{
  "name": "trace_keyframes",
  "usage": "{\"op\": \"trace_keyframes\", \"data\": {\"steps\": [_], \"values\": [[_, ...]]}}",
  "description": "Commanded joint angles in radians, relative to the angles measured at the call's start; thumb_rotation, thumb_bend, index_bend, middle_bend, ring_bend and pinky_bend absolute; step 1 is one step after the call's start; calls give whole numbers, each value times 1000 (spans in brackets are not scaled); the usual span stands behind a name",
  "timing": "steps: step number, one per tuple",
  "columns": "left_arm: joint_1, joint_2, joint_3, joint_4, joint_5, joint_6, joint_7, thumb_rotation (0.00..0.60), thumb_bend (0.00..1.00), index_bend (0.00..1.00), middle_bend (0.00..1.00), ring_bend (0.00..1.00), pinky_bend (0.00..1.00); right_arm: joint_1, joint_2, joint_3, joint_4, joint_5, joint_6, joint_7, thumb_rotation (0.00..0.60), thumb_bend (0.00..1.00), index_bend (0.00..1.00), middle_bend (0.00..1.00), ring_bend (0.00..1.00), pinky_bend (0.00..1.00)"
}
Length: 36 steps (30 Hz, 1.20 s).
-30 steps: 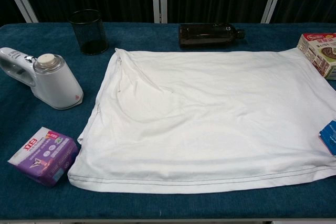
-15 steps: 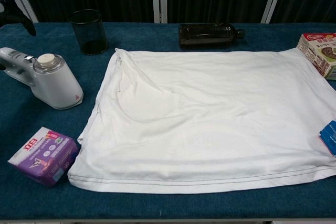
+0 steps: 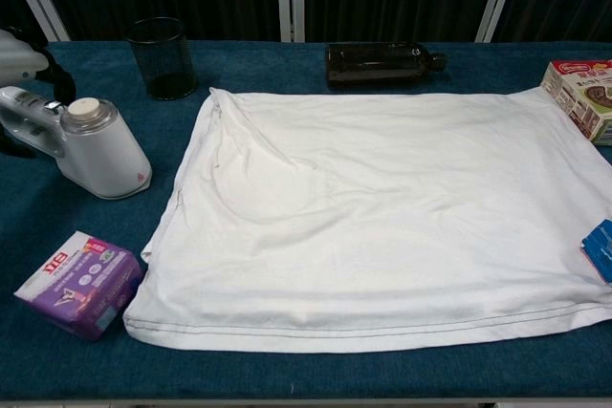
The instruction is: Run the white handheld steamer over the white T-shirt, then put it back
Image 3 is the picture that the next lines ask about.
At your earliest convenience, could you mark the blue table cover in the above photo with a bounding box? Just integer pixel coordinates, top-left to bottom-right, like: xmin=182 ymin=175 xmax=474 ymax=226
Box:
xmin=0 ymin=39 xmax=612 ymax=402

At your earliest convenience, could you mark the white shirt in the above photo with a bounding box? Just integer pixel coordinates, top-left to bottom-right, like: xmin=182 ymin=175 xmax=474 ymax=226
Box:
xmin=122 ymin=85 xmax=612 ymax=354

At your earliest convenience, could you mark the cereal carton box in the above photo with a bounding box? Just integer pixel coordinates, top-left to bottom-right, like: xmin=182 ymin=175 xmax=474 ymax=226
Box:
xmin=539 ymin=58 xmax=612 ymax=146

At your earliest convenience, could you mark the white handheld garment steamer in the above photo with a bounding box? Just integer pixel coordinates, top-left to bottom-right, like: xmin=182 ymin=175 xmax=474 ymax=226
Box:
xmin=0 ymin=85 xmax=153 ymax=200

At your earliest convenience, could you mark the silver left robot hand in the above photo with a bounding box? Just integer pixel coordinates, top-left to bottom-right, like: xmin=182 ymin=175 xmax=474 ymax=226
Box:
xmin=0 ymin=28 xmax=77 ymax=103

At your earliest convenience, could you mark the dark translucent cup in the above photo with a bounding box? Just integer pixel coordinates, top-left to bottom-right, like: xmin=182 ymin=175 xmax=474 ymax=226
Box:
xmin=124 ymin=16 xmax=199 ymax=101

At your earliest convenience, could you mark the blue cookie pack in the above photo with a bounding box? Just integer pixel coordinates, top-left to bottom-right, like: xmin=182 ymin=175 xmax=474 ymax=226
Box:
xmin=580 ymin=219 xmax=612 ymax=285

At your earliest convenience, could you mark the dark brown plastic bottle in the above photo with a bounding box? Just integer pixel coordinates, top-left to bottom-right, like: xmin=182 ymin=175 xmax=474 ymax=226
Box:
xmin=326 ymin=41 xmax=449 ymax=91

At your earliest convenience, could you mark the purple tissue pack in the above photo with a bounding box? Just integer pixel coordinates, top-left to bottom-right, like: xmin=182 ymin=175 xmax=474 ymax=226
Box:
xmin=12 ymin=229 xmax=146 ymax=343

